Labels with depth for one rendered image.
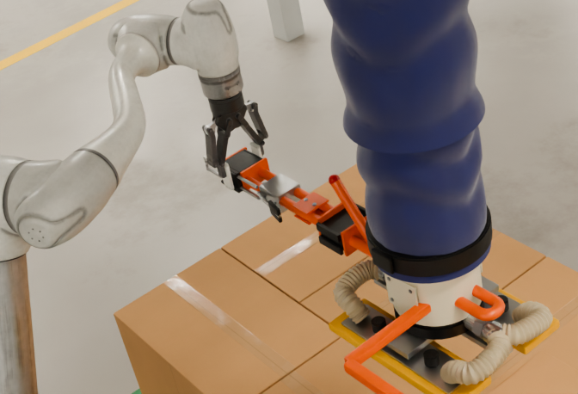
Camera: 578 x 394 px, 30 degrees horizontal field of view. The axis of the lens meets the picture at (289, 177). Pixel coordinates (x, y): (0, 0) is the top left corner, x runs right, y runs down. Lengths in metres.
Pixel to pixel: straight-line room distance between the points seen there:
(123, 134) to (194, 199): 2.66
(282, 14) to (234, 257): 2.48
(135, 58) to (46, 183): 0.49
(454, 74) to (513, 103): 3.20
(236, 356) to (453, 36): 1.54
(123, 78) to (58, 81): 3.73
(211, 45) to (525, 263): 1.30
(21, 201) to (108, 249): 2.63
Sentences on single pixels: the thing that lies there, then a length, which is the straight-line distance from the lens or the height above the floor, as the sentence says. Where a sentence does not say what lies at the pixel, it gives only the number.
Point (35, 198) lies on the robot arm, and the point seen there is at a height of 1.61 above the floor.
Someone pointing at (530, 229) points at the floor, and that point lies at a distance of 4.14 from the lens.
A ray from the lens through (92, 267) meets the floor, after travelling 4.40.
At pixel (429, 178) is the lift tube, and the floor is 1.54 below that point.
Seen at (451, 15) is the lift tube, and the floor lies 1.82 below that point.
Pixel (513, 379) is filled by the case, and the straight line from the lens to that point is 2.24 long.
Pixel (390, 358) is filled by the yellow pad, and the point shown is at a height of 1.13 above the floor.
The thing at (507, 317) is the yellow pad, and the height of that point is 1.13.
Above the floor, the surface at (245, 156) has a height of 1.26.
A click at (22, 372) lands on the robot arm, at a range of 2.05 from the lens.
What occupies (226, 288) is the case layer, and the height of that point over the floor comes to 0.54.
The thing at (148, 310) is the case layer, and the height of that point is 0.54.
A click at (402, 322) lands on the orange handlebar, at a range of 1.94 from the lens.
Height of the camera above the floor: 2.56
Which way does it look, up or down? 34 degrees down
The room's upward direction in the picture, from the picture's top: 12 degrees counter-clockwise
